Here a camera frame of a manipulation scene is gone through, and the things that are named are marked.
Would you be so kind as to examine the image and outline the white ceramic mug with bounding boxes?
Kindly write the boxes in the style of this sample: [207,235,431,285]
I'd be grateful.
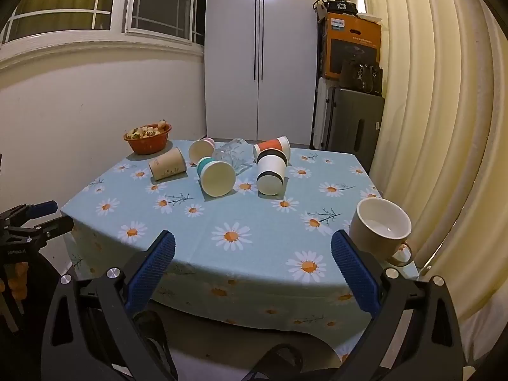
[349,197,414,268]

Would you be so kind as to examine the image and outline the pile of small fruits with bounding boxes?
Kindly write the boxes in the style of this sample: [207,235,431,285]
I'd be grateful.
[128,119,169,140]

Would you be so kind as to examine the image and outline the orange cardboard box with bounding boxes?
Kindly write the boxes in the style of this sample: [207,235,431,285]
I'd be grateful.
[322,12,383,82]

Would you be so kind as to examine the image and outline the white wardrobe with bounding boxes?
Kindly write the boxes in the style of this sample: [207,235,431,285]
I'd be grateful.
[204,0,318,146]

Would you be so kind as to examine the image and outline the red paper cup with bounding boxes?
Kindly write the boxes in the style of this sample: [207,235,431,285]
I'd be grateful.
[253,136,293,166]

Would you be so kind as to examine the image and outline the white framed window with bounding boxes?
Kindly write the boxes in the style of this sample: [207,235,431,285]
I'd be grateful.
[0,0,207,45]

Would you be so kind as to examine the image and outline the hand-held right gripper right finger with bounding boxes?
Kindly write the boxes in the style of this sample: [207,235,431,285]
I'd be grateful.
[331,229,466,381]

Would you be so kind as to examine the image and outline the dark handbag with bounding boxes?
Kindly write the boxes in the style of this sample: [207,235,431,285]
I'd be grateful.
[339,59,384,97]

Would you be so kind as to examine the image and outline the teal banded paper cup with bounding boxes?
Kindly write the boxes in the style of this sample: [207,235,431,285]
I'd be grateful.
[197,157,237,198]

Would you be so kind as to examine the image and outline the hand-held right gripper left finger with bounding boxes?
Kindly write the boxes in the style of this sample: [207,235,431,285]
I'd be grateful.
[42,229,177,381]

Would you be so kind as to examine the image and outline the brown paper cup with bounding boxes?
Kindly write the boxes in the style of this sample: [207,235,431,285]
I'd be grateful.
[148,147,188,182]

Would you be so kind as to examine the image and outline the pink rimmed paper cup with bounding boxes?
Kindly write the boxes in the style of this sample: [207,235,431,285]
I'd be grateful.
[188,137,217,164]

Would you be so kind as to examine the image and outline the red plastic basket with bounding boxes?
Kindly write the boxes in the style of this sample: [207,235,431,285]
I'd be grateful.
[123,123,172,156]

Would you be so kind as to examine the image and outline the black banded white paper cup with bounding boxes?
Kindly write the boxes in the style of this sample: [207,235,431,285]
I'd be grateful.
[256,150,287,196]

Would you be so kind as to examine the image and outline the clear glass cup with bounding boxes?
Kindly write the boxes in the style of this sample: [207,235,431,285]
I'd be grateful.
[212,138,255,175]

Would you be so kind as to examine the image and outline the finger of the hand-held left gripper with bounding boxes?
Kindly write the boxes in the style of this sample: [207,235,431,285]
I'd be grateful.
[6,216,75,244]
[0,201,58,224]

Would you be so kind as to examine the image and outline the dark grey suitcase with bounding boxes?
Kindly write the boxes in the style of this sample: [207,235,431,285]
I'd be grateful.
[323,86,386,172]

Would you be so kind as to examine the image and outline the cream curtain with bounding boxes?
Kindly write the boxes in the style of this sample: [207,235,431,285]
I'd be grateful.
[356,0,508,368]

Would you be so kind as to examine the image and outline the blue daisy print tablecloth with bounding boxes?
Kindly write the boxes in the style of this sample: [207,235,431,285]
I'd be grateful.
[59,139,420,363]

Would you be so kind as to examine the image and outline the black camera bag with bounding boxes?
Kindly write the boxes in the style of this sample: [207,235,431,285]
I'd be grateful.
[313,0,358,15]

